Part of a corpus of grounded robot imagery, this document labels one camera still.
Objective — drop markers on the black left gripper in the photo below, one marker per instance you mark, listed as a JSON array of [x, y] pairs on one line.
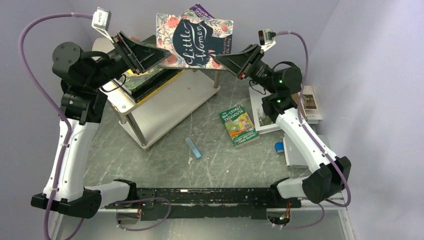
[[142, 57]]

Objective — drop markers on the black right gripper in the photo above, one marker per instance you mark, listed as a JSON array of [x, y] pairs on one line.
[[242, 63]]

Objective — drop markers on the dark green garden book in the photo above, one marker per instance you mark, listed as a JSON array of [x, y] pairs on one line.
[[140, 85]]

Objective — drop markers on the yellow Little Prince book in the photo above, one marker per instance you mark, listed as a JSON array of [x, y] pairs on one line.
[[159, 87]]

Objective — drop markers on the floral Little Women book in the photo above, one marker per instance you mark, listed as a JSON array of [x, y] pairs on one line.
[[193, 42]]

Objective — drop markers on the white palm leaf book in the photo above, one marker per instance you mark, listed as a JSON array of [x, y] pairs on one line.
[[262, 122]]

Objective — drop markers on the green 104-storey treehouse book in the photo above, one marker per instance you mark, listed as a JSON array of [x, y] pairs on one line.
[[239, 126]]

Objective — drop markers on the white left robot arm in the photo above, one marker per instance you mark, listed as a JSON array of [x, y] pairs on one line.
[[83, 73]]

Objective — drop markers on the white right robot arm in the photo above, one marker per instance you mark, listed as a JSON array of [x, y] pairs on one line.
[[329, 172]]

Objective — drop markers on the white two-tier shelf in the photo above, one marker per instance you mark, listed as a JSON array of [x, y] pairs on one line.
[[150, 119]]

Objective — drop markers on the purple treehouse book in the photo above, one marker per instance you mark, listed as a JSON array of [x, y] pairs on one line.
[[197, 10]]

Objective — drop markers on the white magazine with photo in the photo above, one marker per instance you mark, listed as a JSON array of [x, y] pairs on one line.
[[310, 105]]

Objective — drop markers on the blue round tape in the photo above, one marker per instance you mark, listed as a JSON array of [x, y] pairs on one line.
[[279, 147]]

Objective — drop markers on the light blue glue stick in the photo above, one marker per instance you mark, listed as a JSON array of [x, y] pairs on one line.
[[193, 148]]

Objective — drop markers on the grey laptop box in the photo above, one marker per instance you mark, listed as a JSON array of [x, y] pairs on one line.
[[293, 156]]

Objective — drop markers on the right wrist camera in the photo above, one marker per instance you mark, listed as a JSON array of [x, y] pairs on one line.
[[266, 39]]

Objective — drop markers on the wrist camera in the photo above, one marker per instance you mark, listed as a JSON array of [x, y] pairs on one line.
[[100, 22], [266, 39]]

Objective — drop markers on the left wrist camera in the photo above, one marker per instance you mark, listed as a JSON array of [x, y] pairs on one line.
[[100, 22]]

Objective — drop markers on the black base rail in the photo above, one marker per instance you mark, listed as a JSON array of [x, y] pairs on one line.
[[198, 203]]

